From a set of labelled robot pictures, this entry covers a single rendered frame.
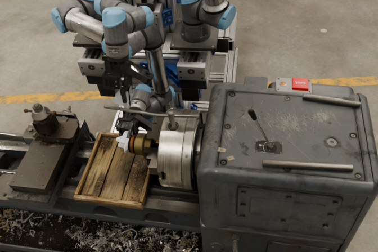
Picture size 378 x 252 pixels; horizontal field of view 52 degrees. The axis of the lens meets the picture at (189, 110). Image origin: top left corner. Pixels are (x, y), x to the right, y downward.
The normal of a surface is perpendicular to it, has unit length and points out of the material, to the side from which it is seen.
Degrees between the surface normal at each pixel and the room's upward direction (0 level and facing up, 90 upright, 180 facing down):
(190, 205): 0
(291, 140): 0
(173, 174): 74
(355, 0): 1
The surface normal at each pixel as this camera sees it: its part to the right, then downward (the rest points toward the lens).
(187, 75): -0.14, 0.74
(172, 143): -0.15, -0.18
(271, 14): -0.07, -0.67
